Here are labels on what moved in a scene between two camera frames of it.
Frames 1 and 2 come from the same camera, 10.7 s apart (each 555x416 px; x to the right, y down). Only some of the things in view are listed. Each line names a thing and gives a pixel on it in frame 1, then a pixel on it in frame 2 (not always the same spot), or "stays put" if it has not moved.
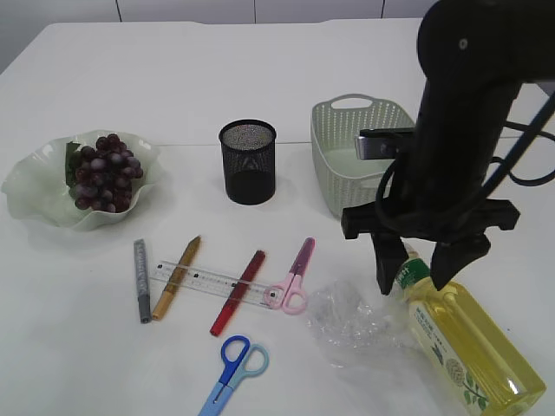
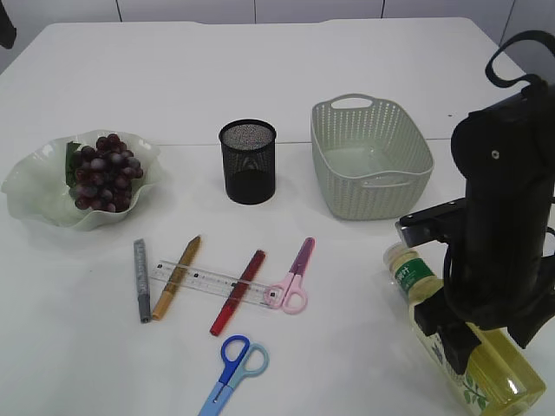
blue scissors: (241, 360) stays put
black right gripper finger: (390, 255) to (460, 341)
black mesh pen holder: (249, 152) stays put
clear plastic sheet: (349, 323) to (357, 160)
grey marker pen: (141, 263) stays put
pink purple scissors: (290, 295) stays put
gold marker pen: (176, 279) stays put
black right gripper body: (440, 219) to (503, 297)
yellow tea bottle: (483, 366) stays put
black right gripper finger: (449, 259) to (525, 329)
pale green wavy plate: (36, 186) stays put
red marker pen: (238, 293) stays put
